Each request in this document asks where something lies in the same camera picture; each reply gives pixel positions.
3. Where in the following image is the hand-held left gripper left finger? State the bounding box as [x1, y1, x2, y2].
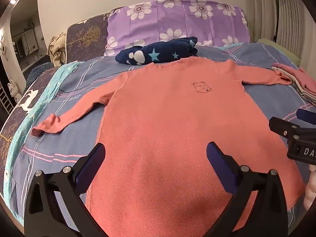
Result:
[23, 143, 109, 237]

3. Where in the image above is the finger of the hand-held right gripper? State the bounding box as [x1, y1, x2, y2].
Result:
[296, 109, 316, 125]
[269, 117, 301, 139]

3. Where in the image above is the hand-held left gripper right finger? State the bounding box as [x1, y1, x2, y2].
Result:
[206, 142, 289, 237]

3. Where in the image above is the orange long-sleeved sweater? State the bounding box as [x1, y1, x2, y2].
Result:
[31, 57, 308, 232]

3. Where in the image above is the stack of folded clothes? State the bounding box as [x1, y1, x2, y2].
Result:
[272, 63, 316, 103]

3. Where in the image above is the person's right hand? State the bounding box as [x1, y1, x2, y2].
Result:
[304, 164, 316, 211]

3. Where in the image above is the blue plaid bed sheet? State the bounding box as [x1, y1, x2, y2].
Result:
[5, 42, 316, 228]

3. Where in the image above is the dark tree print quilt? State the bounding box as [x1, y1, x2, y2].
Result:
[0, 61, 81, 203]

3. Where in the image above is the white cat figurine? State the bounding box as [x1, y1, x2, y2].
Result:
[7, 79, 22, 103]

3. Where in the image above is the white rack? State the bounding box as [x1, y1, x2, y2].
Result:
[0, 81, 15, 116]

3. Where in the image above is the black floor lamp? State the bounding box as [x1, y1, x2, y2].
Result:
[272, 0, 288, 45]

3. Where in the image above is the beige knitted garment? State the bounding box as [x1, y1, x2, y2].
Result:
[47, 33, 68, 68]

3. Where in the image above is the dark tree print pillow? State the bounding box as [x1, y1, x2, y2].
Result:
[65, 17, 111, 64]

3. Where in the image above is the navy star print blanket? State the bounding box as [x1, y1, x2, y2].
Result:
[115, 37, 199, 66]

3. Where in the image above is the purple floral pillow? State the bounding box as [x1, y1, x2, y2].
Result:
[104, 0, 251, 57]

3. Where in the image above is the wall mirror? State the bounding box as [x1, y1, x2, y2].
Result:
[0, 0, 51, 76]

